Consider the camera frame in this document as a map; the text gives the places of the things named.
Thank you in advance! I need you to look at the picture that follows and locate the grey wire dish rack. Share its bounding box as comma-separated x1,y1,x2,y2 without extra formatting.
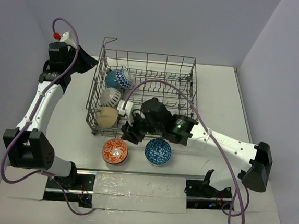
86,37,198,138

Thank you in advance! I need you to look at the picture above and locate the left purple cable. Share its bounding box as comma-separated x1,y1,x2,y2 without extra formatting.
0,14,113,216

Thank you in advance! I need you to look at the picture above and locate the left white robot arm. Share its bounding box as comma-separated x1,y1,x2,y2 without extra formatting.
3,40,98,189

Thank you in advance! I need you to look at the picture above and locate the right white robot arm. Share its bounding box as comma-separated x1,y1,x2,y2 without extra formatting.
117,97,273,197

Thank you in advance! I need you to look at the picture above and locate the purple cable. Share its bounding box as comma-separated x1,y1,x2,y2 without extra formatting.
113,77,258,224
0,14,113,216

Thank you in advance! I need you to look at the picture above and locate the red patterned bowl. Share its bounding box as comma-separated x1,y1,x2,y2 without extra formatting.
115,69,134,90

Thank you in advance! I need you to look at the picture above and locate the plain blue bowl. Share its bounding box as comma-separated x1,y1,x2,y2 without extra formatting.
105,70,117,88

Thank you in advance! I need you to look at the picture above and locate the blue patterned bowl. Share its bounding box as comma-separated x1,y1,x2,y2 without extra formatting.
145,138,172,166

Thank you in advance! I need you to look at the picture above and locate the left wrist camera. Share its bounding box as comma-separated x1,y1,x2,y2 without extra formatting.
53,31,77,48

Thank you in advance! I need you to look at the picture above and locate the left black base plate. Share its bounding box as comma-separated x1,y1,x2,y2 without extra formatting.
43,170,97,209

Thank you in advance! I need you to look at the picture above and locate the yellow bowl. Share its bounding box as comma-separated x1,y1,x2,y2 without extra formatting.
95,107,118,128

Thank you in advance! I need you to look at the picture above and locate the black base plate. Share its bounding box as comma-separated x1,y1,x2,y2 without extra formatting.
43,170,97,209
184,169,232,210

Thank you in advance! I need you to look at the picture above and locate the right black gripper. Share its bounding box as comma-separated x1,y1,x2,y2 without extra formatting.
120,109,165,147

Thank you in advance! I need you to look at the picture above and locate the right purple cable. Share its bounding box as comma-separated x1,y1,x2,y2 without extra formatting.
113,77,258,224

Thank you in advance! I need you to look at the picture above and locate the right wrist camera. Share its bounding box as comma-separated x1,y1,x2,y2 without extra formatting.
117,100,135,126

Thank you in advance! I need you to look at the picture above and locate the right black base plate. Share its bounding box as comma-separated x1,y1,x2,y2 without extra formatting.
184,169,232,210

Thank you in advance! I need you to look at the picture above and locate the orange floral bowl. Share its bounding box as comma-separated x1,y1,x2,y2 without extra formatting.
102,138,128,165

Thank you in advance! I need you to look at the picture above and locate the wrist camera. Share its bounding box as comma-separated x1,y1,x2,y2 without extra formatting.
53,31,77,48
117,100,135,126

